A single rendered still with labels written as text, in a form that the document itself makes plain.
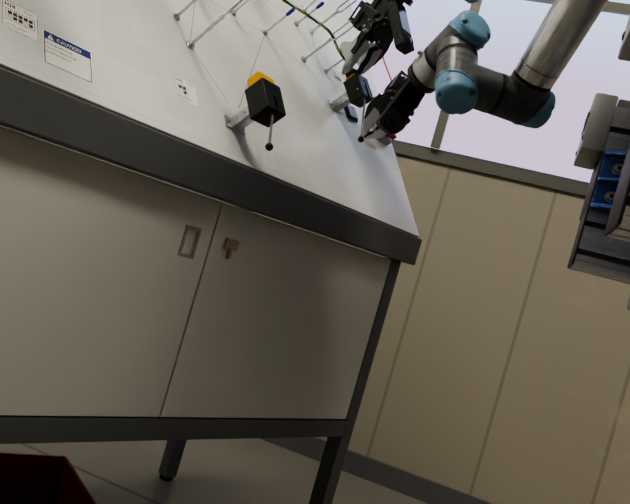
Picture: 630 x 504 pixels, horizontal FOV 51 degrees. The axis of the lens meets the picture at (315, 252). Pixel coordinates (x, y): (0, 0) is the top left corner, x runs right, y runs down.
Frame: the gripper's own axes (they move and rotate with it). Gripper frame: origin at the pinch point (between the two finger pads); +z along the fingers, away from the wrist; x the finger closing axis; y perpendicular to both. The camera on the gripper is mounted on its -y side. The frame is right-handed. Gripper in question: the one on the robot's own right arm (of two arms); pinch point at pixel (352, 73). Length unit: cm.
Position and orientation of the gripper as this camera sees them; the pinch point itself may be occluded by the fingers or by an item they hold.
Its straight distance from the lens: 156.2
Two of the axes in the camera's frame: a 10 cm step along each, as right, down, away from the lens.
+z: -5.7, 7.5, 3.4
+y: -5.6, -6.6, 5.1
